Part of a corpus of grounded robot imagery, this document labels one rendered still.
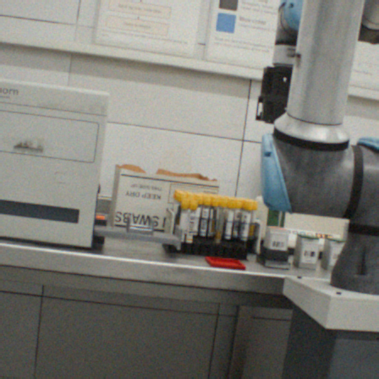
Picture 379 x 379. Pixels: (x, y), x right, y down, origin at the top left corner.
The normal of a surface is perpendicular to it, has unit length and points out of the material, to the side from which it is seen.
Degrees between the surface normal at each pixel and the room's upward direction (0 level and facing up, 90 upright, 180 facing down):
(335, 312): 90
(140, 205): 89
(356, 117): 90
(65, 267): 90
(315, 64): 106
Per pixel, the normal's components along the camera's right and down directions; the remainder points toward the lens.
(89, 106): 0.15, 0.07
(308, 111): -0.43, 0.29
